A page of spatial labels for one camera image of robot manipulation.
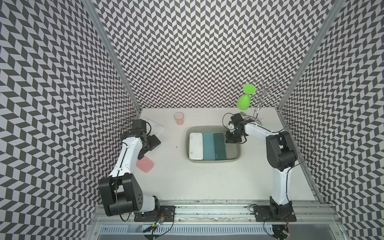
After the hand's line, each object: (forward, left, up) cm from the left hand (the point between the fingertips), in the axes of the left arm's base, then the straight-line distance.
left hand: (151, 148), depth 83 cm
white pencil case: (+7, -25, -10) cm, 28 cm away
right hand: (+10, -46, -11) cm, 48 cm away
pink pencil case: (-4, +6, -11) cm, 13 cm away
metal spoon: (+37, -62, -12) cm, 73 cm away
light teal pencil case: (+4, -33, -12) cm, 36 cm away
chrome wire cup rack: (+45, -75, +5) cm, 87 cm away
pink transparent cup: (+30, -13, -7) cm, 34 cm away
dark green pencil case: (+7, -40, -11) cm, 43 cm away
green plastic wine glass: (+25, -54, +13) cm, 61 cm away
